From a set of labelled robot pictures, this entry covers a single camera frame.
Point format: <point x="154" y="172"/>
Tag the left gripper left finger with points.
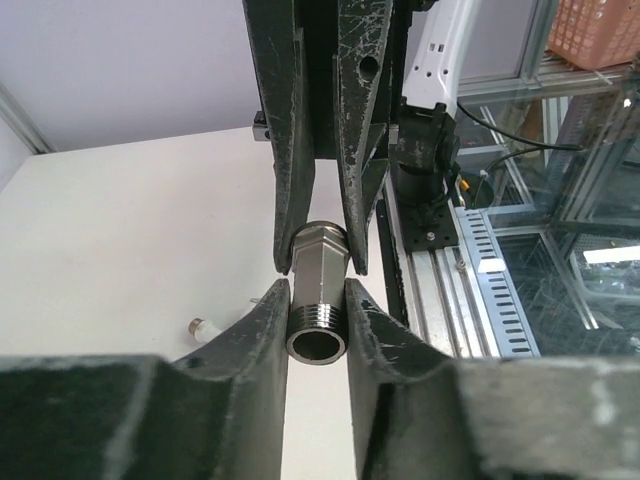
<point x="217" y="413"/>

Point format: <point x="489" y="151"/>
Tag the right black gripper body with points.
<point x="319" y="22"/>

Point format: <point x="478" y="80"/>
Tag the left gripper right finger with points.
<point x="420" y="414"/>

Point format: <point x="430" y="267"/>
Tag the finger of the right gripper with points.
<point x="362" y="33"/>
<point x="277" y="46"/>

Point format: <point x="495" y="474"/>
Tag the white plastic water faucet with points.
<point x="205" y="330"/>

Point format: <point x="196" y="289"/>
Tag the silver threaded pipe fitting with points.
<point x="317" y="333"/>

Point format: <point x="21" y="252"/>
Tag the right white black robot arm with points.
<point x="420" y="142"/>

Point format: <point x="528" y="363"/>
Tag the orange plastic basket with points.
<point x="595" y="34"/>

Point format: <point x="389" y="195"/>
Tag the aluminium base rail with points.
<point x="436" y="298"/>

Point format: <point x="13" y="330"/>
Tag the grey slotted cable duct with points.
<point x="509" y="325"/>

